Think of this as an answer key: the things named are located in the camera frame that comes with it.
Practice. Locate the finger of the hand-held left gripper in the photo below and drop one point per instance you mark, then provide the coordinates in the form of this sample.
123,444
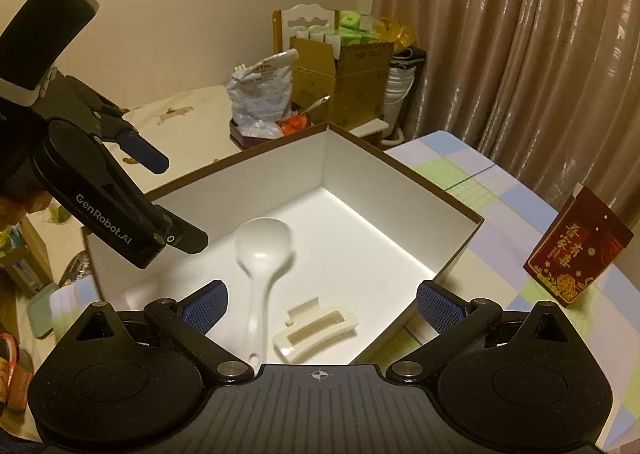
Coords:
187,238
147,156

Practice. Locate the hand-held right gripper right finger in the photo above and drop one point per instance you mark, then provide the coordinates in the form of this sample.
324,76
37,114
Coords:
440,309

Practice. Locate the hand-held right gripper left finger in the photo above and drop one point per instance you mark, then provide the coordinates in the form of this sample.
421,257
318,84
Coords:
205,308

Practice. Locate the white plastic spoon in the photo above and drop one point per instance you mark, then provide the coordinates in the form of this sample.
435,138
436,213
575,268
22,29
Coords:
262,240

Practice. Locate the brown cardboard box white inside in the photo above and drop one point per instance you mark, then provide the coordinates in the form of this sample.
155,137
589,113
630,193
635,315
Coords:
350,214

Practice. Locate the person's left hand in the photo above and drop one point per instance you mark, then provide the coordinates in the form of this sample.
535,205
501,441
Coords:
36,204

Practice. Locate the cream stained table cover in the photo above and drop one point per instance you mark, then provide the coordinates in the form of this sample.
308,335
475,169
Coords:
200,104

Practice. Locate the white plastic clip holder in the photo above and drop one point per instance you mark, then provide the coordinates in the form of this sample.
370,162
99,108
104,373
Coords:
287,341

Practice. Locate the purple shallow tray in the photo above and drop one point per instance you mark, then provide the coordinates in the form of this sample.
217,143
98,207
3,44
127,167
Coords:
245,139

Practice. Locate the small cardboard box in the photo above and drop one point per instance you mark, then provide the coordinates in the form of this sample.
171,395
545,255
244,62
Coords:
25,259

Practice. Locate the silver printed plastic bag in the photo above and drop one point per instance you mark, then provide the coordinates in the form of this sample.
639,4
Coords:
260,94

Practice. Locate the red gold-printed box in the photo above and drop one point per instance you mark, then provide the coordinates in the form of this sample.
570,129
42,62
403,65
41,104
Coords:
575,254

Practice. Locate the orange food piece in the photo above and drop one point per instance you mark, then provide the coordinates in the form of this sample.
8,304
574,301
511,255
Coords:
294,124

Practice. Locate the pale green lid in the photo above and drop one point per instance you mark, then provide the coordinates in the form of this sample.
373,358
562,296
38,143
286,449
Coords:
42,309

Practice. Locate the metal spoon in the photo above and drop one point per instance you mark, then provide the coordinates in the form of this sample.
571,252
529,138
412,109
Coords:
312,105

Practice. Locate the white carved board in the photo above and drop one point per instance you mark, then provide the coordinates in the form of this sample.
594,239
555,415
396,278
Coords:
300,34

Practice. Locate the open brown cardboard carton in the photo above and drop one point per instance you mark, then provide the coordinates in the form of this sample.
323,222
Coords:
355,94

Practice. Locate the white bucket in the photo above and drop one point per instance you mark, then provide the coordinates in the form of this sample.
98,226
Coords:
397,94

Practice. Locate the green tissue pack bundle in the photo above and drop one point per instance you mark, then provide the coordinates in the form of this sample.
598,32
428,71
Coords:
357,29

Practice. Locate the yellow plastic bag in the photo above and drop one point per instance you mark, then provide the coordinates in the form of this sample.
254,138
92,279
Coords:
397,31

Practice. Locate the beige shiny curtain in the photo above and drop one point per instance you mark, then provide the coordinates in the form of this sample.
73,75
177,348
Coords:
500,34

